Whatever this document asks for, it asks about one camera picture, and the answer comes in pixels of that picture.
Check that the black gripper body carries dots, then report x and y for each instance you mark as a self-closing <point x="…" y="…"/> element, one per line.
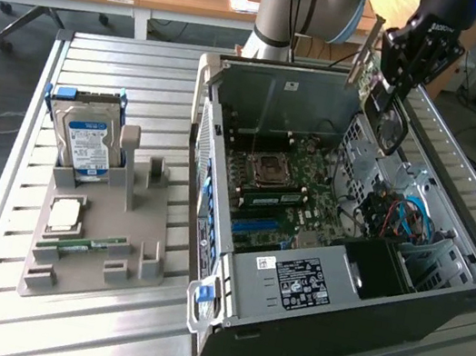
<point x="446" y="16"/>

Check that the graphics card with black fan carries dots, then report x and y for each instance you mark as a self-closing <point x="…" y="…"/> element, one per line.
<point x="392" y="127"/>

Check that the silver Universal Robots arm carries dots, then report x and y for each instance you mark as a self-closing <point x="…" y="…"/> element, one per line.
<point x="295" y="8"/>

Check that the wooden cabinet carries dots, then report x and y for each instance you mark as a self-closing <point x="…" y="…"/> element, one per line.
<point x="389" y="2"/>

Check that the metal disk bay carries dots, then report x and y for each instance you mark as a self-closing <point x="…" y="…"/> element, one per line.
<point x="361" y="158"/>

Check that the CPU socket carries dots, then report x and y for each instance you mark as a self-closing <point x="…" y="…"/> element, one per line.
<point x="269" y="170"/>

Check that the green motherboard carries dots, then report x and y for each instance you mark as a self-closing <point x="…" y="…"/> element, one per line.
<point x="319" y="215"/>

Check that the blue expansion slot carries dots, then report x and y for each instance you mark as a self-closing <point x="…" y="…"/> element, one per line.
<point x="255" y="226"/>

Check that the grey power supply unit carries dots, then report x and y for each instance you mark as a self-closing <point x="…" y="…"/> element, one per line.
<point x="255" y="287"/>

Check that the black open PC case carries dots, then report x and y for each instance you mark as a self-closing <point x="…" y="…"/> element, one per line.
<point x="329" y="341"/>

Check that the blue case latch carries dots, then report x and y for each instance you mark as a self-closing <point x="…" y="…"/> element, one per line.
<point x="203" y="294"/>

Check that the hard disk with blue label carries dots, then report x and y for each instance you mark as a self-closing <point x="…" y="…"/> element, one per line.
<point x="83" y="141"/>

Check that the grey parts rack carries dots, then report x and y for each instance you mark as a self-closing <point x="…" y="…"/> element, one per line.
<point x="109" y="229"/>

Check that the green RAM stick on rack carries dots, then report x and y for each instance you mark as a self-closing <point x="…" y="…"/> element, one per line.
<point x="83" y="245"/>

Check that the silver CPU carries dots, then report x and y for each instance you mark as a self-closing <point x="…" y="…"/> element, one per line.
<point x="63" y="215"/>

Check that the grey desk leg with caster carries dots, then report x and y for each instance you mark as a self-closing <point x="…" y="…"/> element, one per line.
<point x="21" y="22"/>

